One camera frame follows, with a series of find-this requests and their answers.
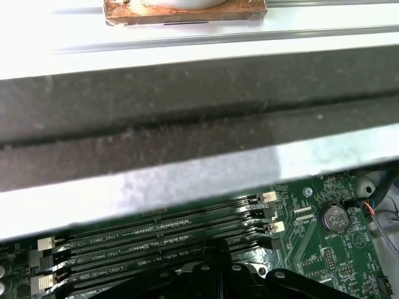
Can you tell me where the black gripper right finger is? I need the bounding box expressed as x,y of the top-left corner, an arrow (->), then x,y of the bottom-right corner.
218,240 -> 356,299

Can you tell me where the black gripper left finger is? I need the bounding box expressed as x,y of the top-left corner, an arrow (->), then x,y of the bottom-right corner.
146,240 -> 219,299

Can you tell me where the green motherboard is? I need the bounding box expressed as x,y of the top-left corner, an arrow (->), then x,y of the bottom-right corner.
0,173 -> 392,299

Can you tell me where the silver coin battery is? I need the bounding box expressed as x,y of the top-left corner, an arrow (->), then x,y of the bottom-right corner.
317,201 -> 350,234

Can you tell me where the white plastic standoff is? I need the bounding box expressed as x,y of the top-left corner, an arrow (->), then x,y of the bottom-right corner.
355,176 -> 377,200

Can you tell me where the black PC case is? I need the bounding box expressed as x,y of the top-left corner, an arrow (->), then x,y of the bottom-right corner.
0,42 -> 399,299

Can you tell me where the thick black cable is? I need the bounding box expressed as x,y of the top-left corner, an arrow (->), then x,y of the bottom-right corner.
372,174 -> 399,205

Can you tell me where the brown base plate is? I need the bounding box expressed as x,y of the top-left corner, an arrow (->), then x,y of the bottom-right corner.
104,0 -> 269,28

